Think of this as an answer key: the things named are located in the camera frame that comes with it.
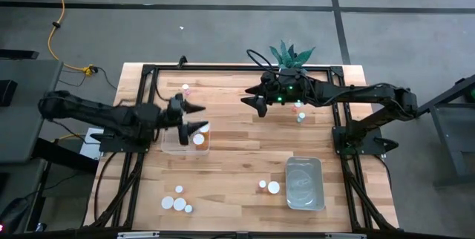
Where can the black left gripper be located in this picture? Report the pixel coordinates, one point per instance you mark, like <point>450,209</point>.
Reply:
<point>172,118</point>

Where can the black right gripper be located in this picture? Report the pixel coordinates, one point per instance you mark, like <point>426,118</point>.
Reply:
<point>276,88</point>

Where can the small pink pill bottle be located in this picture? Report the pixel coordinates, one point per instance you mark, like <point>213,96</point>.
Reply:
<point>185,87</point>

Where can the small white-capped pill bottle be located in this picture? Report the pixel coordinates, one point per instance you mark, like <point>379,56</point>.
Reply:
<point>179,189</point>

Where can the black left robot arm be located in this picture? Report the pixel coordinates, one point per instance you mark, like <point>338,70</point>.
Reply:
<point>92,111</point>

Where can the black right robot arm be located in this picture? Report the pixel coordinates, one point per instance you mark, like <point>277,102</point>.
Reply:
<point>371,92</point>

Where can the clear plastic bin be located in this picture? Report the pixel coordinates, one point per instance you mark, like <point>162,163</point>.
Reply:
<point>172,147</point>

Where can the snake plant in white pot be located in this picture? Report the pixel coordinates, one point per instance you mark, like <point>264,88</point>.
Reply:
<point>293,57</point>

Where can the small black clamp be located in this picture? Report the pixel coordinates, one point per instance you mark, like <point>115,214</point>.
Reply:
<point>182,61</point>

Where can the white paper sheet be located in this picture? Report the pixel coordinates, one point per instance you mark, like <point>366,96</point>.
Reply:
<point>89,147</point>

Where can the black crossbar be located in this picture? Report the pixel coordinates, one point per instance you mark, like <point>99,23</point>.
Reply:
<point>204,236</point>

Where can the black desk support beam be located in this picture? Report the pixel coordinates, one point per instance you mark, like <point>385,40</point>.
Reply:
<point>63,155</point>

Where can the grey desk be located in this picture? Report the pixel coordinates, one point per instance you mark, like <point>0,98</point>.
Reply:
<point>29,113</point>

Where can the black flat bar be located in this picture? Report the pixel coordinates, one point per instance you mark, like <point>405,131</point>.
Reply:
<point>18,54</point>

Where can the black device on desk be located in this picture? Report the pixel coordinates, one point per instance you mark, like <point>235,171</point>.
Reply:
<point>7,92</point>

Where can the workbench with metal legs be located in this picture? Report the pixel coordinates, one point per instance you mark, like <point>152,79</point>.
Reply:
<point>449,139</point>

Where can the black computer with green lights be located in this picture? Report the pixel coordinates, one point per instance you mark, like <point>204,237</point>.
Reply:
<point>471,95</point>

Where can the silver bracket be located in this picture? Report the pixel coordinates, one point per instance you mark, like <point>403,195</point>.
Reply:
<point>345,236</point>
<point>137,235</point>

